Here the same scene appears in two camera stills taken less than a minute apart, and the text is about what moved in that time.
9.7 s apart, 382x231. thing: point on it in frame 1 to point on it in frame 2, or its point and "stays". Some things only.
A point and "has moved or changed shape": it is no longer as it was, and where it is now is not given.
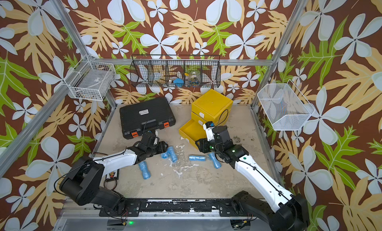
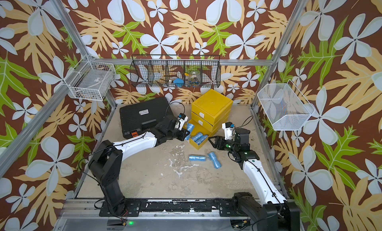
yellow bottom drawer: [192, 131] stays
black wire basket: [175, 70] stays
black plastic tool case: [146, 116] stays
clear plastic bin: [285, 107] stays
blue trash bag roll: [165, 155] to [196, 136]
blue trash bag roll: [216, 163] stays
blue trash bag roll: [171, 152] has moved or changed shape
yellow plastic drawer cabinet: [212, 106] stays
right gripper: [203, 146] to [218, 139]
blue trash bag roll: [143, 167] to [190, 127]
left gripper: [162, 147] to [181, 136]
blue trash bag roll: [197, 158] stays
